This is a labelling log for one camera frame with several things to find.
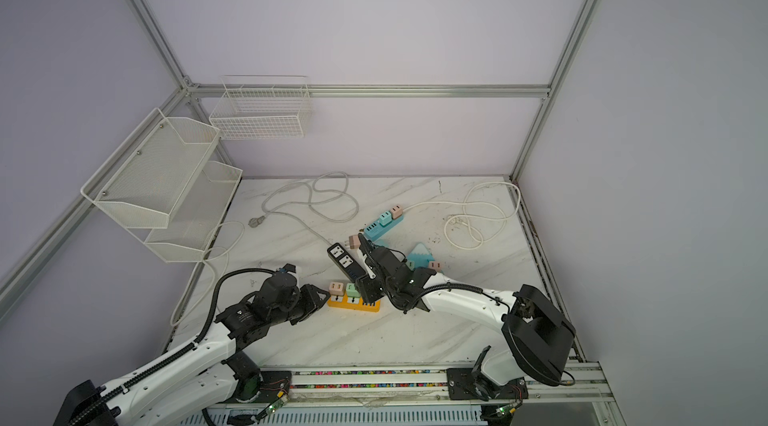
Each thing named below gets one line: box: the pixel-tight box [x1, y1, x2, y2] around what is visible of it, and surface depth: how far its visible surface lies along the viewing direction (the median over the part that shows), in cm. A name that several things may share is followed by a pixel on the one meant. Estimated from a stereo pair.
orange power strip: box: [327, 293, 381, 313], surface depth 88 cm
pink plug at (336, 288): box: [329, 282, 344, 296], surface depth 85 cm
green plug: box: [346, 283, 361, 298], surface depth 85 cm
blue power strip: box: [363, 215, 404, 242], surface depth 104 cm
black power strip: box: [327, 243, 366, 283], surface depth 95 cm
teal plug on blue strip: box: [379, 211, 393, 227], surface depth 103 cm
